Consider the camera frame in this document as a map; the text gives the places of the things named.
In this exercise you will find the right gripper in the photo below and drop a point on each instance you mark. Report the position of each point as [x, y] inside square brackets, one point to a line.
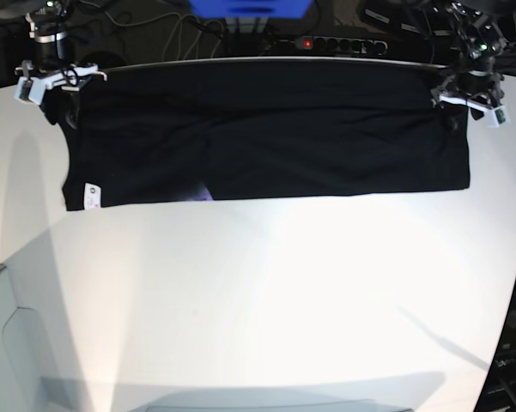
[55, 63]

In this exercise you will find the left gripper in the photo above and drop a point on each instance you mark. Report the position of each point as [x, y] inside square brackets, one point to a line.
[478, 90]

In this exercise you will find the black T-shirt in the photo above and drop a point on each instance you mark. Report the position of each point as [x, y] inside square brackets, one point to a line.
[261, 129]

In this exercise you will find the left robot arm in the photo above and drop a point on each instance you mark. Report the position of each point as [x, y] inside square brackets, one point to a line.
[479, 40]

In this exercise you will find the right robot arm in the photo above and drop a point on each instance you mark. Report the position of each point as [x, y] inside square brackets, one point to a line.
[51, 20]

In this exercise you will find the white clothing label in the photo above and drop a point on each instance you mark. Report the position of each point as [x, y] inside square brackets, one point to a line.
[92, 196]

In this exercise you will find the black power strip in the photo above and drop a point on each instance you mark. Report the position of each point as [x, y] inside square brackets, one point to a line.
[327, 46]

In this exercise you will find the blue plastic box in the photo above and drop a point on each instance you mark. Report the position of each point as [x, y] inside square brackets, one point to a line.
[290, 9]

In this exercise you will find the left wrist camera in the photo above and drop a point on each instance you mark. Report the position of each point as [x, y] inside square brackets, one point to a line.
[496, 117]

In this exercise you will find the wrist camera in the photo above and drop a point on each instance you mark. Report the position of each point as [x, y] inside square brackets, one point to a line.
[496, 117]
[30, 90]

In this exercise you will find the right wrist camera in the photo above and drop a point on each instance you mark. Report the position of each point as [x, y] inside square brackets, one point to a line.
[30, 90]

